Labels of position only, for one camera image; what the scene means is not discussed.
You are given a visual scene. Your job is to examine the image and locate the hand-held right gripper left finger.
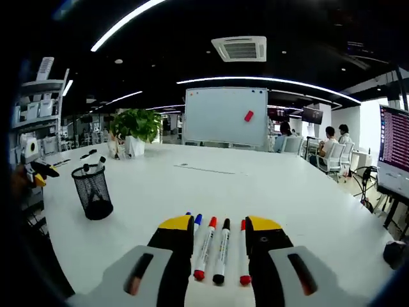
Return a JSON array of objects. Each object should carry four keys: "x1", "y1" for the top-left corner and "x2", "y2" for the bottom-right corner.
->
[{"x1": 65, "y1": 214, "x2": 195, "y2": 307}]

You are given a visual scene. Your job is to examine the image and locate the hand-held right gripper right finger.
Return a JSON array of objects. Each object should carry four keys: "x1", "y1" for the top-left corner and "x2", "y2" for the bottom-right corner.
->
[{"x1": 244, "y1": 216, "x2": 374, "y2": 307}]

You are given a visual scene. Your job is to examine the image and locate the red whiteboard marker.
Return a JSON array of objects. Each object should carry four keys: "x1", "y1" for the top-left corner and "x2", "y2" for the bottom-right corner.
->
[
  {"x1": 239, "y1": 219, "x2": 252, "y2": 287},
  {"x1": 193, "y1": 216, "x2": 219, "y2": 281}
]

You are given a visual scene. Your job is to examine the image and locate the black mesh pen holder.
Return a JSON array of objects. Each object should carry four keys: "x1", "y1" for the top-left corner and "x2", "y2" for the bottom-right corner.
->
[{"x1": 71, "y1": 164, "x2": 114, "y2": 221}]

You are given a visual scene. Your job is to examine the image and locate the white whiteboard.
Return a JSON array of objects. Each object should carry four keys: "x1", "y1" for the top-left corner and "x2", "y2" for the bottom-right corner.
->
[{"x1": 184, "y1": 86, "x2": 269, "y2": 148}]

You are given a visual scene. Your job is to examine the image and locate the person's left hand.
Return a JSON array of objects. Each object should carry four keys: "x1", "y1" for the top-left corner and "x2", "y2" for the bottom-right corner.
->
[{"x1": 11, "y1": 166, "x2": 33, "y2": 196}]

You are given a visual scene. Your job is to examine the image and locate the row of white storage boxes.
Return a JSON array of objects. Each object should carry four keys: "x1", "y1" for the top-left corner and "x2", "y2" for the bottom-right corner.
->
[{"x1": 14, "y1": 92, "x2": 60, "y2": 154}]

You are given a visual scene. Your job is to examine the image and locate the grey metal shelf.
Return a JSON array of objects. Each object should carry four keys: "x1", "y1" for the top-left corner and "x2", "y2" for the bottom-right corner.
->
[{"x1": 11, "y1": 68, "x2": 70, "y2": 154}]

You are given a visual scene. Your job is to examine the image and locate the white ribbed panel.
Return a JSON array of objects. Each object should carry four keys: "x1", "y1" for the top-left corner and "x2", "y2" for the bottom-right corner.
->
[{"x1": 35, "y1": 56, "x2": 55, "y2": 81}]

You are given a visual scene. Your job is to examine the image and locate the green plant in white pot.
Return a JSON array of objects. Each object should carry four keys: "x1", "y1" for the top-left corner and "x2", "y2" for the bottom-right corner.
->
[{"x1": 110, "y1": 108, "x2": 163, "y2": 157}]

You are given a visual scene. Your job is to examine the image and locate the white office chair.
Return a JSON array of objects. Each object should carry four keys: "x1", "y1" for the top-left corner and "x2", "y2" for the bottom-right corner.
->
[
  {"x1": 324, "y1": 142, "x2": 355, "y2": 183},
  {"x1": 281, "y1": 136, "x2": 304, "y2": 157}
]

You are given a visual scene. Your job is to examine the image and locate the small dark object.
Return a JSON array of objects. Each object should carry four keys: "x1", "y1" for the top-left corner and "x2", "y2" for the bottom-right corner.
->
[{"x1": 382, "y1": 240, "x2": 408, "y2": 270}]

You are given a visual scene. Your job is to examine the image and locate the curved ceiling light strip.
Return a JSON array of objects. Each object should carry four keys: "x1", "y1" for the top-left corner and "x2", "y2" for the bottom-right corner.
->
[
  {"x1": 176, "y1": 75, "x2": 362, "y2": 104},
  {"x1": 90, "y1": 0, "x2": 169, "y2": 52}
]

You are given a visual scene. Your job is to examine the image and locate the dark monitor on stand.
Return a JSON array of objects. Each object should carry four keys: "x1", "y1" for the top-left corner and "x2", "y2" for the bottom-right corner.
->
[{"x1": 302, "y1": 107, "x2": 324, "y2": 125}]

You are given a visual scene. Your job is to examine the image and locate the row of coloured magnets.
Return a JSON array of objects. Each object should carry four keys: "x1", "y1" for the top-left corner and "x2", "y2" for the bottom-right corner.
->
[{"x1": 189, "y1": 89, "x2": 264, "y2": 97}]

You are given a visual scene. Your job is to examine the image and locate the monitor with purple screen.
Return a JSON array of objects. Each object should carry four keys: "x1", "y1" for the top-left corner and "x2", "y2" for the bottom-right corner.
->
[{"x1": 376, "y1": 104, "x2": 409, "y2": 231}]

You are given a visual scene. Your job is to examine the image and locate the ceiling air conditioner vent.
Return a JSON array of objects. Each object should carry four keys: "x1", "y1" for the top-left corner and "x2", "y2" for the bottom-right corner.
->
[{"x1": 211, "y1": 36, "x2": 268, "y2": 63}]

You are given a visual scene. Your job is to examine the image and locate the tangle of black cables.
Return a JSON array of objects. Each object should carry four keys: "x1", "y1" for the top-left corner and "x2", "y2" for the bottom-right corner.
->
[{"x1": 353, "y1": 166, "x2": 380, "y2": 212}]

